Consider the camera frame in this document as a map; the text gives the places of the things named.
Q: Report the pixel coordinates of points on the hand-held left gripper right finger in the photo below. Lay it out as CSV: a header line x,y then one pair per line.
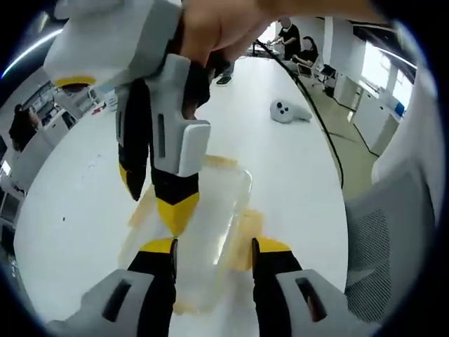
x,y
291,298

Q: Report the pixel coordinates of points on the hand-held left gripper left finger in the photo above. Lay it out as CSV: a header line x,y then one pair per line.
x,y
137,298

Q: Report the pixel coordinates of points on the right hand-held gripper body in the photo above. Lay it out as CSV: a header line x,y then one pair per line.
x,y
115,42

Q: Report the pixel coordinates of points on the person's right hand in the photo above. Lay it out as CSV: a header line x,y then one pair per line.
x,y
224,24

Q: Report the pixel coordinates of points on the white plastic bottle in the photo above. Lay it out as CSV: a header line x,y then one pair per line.
x,y
111,101

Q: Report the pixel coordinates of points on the black flat device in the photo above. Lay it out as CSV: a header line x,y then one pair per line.
x,y
224,80

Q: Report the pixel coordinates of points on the long ceiling light strip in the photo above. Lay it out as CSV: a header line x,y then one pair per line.
x,y
24,56

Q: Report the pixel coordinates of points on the grey mesh office chair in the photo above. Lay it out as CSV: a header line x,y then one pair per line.
x,y
382,252

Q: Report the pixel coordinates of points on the white handheld controller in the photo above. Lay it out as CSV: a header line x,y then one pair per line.
x,y
287,111

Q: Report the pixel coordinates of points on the white office chair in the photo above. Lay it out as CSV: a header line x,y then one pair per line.
x,y
312,66

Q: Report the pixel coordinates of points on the white curved panel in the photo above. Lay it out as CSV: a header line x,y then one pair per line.
x,y
410,133

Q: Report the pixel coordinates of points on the white cabinet row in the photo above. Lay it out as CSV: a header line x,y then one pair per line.
x,y
375,112

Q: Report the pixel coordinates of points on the bright window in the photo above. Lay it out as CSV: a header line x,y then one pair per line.
x,y
389,66

